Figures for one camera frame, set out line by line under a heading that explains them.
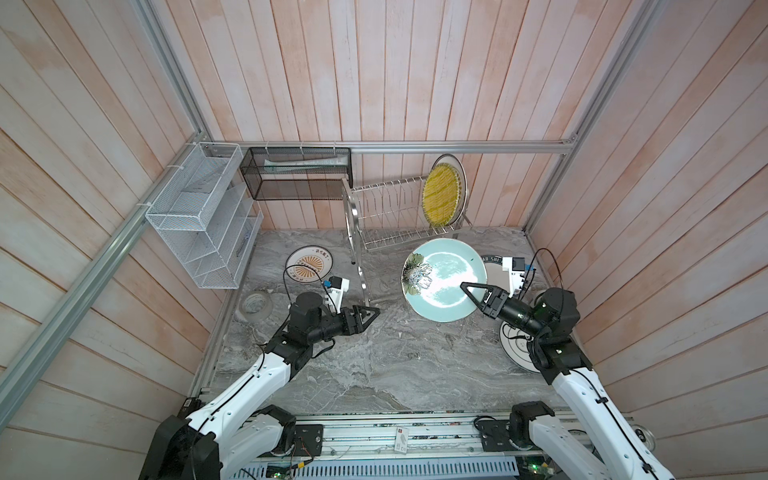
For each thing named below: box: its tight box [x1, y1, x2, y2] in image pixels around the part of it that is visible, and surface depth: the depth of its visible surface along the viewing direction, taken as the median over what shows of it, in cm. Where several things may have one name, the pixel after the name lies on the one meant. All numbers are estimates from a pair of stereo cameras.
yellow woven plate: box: [422, 163, 459, 227], surface depth 85 cm
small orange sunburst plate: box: [285, 245, 334, 283], surface depth 113 cm
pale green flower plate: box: [401, 238, 488, 323], surface depth 70 cm
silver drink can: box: [631, 424, 656, 452], surface depth 64 cm
